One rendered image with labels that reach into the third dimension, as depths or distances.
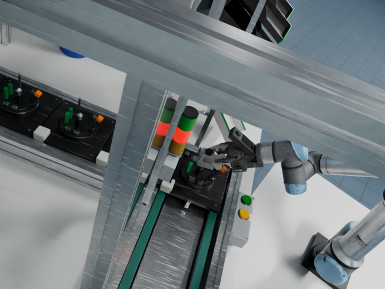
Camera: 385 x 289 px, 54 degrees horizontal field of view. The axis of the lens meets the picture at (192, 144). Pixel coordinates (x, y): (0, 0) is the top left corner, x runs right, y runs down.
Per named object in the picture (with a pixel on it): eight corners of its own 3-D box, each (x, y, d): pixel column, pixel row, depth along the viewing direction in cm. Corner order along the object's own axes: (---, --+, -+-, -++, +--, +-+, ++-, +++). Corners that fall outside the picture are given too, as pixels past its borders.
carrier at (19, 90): (63, 102, 157) (65, 78, 148) (31, 139, 140) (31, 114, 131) (8, 79, 156) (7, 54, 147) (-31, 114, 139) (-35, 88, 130)
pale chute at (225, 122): (237, 131, 172) (246, 129, 169) (227, 148, 162) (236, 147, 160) (213, 76, 160) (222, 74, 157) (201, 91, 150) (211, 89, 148)
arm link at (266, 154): (270, 151, 126) (272, 135, 132) (257, 152, 128) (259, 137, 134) (275, 167, 130) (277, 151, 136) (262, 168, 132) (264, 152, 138)
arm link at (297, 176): (316, 184, 135) (312, 155, 132) (301, 198, 128) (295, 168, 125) (297, 181, 141) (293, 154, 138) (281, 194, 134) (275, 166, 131)
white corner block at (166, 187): (173, 186, 145) (175, 179, 142) (169, 194, 141) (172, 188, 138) (161, 181, 144) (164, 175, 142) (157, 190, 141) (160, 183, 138)
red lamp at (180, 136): (189, 135, 113) (195, 123, 110) (185, 145, 109) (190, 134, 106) (174, 128, 113) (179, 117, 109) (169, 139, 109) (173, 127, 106)
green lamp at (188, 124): (195, 123, 110) (200, 111, 106) (190, 134, 106) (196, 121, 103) (179, 116, 109) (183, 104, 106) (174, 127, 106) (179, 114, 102)
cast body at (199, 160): (215, 162, 144) (219, 149, 139) (212, 170, 141) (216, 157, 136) (193, 156, 145) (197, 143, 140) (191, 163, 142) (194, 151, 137)
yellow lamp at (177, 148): (185, 145, 116) (189, 135, 113) (181, 156, 113) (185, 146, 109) (170, 140, 116) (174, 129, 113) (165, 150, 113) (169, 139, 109)
